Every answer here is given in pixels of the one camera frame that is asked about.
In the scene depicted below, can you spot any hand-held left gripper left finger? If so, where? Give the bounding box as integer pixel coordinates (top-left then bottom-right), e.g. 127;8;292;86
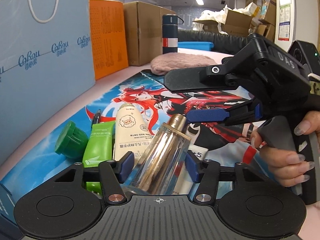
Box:
54;152;135;204

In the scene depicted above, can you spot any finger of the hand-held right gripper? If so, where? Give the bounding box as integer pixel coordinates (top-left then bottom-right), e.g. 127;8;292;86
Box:
187;99;263;127
164;44;260;92

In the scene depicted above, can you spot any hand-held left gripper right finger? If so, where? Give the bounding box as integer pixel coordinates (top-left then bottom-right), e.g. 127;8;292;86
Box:
185;151;267;204

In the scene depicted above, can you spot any clear glass perfume bottle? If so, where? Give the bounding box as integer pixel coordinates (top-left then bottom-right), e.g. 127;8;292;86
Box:
122;114;193;195

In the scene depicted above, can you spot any person's right hand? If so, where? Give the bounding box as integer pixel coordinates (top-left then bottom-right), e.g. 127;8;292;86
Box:
249;112;320;188

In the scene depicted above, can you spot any pink knit hat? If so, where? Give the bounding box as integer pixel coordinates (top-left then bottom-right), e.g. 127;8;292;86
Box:
150;51;218;76

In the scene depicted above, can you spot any cream hand cream tube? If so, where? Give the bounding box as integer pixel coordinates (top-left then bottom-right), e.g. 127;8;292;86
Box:
114;104;153;165

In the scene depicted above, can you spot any blue plastic tray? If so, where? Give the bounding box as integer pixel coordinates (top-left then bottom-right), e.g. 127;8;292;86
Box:
177;42;214;52

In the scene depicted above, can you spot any green tube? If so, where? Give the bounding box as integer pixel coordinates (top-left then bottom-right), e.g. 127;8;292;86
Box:
82;121;117;195

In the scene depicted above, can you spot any black sofa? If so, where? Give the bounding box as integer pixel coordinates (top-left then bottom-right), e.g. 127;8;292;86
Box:
177;29;253;55

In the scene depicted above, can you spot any cartoon printed desk mat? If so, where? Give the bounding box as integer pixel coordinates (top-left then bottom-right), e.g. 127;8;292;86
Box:
0;70;265;205

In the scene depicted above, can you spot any dark blue thermos bottle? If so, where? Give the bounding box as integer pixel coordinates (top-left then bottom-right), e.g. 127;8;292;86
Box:
162;14;178;55

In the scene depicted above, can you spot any black pen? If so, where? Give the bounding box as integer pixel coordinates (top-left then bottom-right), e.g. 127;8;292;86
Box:
91;109;102;125

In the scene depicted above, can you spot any green plastic cap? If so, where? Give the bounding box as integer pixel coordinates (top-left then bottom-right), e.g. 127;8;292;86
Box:
55;121;88;158

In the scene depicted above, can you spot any brown cardboard box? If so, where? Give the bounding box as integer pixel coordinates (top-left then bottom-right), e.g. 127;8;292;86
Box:
123;1;177;67

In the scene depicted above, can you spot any open cardboard box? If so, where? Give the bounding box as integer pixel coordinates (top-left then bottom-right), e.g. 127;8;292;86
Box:
224;9;253;35

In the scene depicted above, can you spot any stack of cardboard boxes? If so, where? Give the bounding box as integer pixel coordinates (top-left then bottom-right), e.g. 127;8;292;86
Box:
246;0;277;40

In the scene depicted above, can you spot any orange box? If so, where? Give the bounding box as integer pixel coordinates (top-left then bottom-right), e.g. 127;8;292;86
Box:
89;0;129;80

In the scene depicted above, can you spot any large light blue carton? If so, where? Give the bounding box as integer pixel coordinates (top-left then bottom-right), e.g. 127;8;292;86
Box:
0;0;97;170

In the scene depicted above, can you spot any wall poster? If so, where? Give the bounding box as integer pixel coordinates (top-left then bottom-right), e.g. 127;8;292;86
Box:
277;0;292;42

